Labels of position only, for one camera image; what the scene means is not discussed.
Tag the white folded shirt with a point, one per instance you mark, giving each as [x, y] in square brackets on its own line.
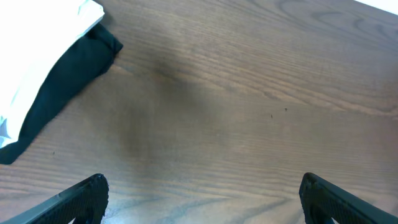
[34, 35]

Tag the black folded shirt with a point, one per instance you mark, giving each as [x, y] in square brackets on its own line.
[88, 58]

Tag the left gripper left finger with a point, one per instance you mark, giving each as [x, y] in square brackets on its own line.
[84, 202]

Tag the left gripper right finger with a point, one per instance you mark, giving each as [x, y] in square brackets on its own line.
[326, 203]

